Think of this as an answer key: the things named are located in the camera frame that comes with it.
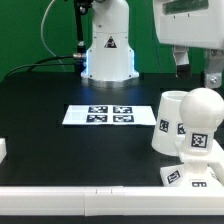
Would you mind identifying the white front fence rail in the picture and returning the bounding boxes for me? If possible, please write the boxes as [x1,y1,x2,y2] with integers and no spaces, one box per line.
[0,187,224,216]

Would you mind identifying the white lamp bulb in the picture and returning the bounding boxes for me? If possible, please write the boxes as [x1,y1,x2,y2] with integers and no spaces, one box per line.
[179,88,224,156]

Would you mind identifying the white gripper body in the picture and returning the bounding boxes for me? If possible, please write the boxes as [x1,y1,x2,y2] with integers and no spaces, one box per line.
[153,0,224,50]

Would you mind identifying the grey cable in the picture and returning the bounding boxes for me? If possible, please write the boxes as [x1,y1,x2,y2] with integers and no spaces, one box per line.
[40,0,68,71]

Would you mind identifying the white left fence rail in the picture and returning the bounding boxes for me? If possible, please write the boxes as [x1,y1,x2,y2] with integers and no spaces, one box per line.
[0,138,7,164]

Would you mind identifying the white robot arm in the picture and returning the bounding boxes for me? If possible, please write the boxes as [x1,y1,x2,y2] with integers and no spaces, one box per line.
[81,0,224,89]

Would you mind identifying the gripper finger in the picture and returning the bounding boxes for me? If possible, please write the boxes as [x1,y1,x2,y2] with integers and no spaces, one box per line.
[172,46,190,78]
[204,49,224,89]

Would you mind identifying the black cable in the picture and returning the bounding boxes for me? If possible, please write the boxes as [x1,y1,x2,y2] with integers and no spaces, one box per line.
[2,0,93,82]

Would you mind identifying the white lamp base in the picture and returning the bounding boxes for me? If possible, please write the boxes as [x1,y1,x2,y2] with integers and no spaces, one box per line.
[160,143,224,188]

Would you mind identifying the white lamp shade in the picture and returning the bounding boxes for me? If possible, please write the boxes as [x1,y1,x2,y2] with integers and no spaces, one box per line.
[151,91,187,156]

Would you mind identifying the white marker sheet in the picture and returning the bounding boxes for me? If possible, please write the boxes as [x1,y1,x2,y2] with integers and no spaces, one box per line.
[62,105,156,126]

